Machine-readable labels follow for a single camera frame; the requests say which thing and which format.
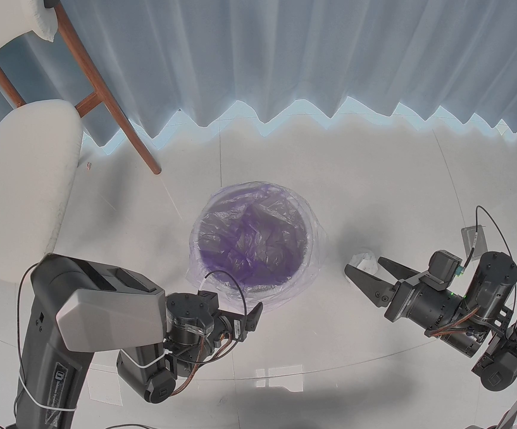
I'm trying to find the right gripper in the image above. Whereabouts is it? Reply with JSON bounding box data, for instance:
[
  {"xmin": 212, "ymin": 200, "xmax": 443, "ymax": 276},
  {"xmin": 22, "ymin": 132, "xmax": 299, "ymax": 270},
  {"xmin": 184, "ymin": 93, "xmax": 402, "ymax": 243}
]
[{"xmin": 344, "ymin": 257, "xmax": 467, "ymax": 336}]

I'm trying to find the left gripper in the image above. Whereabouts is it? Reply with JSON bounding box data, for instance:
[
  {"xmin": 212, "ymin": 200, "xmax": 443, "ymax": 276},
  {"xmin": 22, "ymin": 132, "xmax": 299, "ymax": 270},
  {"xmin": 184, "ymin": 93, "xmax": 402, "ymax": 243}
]
[{"xmin": 216, "ymin": 302, "xmax": 264, "ymax": 344}]

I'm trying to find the purple plastic bag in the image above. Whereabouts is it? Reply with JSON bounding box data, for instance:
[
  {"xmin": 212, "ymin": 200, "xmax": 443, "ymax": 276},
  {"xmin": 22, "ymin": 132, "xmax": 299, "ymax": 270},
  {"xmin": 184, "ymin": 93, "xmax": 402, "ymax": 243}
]
[{"xmin": 187, "ymin": 181, "xmax": 328, "ymax": 314}]

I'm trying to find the white trash bin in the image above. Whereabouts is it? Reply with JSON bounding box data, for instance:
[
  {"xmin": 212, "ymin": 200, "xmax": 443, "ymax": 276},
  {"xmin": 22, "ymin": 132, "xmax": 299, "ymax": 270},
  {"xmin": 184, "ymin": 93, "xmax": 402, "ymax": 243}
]
[{"xmin": 194, "ymin": 184, "xmax": 318, "ymax": 300}]

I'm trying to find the crumpled white paper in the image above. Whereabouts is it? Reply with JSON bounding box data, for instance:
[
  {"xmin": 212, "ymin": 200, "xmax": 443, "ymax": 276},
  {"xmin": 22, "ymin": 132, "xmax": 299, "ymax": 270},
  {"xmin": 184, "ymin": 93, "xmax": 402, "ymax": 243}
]
[{"xmin": 345, "ymin": 249, "xmax": 381, "ymax": 280}]

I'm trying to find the pale blue curtain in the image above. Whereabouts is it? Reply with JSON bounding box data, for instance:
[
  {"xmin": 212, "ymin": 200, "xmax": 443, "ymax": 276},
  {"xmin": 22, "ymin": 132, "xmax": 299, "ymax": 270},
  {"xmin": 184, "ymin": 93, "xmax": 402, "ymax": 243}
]
[{"xmin": 0, "ymin": 0, "xmax": 517, "ymax": 153}]

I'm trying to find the white cushioned wooden chair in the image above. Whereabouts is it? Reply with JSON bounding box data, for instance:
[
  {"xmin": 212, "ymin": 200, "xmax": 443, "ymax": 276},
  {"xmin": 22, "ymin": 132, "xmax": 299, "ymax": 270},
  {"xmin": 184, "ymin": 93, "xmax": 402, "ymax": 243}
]
[{"xmin": 0, "ymin": 0, "xmax": 162, "ymax": 285}]

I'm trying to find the black cable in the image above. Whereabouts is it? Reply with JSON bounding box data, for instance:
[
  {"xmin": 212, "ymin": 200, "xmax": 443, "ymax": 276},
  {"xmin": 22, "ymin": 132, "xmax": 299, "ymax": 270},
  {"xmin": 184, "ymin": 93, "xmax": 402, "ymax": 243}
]
[
  {"xmin": 466, "ymin": 205, "xmax": 517, "ymax": 318},
  {"xmin": 198, "ymin": 269, "xmax": 247, "ymax": 343}
]

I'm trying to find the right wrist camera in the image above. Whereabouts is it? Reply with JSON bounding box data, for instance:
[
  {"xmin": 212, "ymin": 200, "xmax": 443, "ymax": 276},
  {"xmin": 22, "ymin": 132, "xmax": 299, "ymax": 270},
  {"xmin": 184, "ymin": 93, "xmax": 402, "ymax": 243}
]
[{"xmin": 426, "ymin": 250, "xmax": 465, "ymax": 291}]

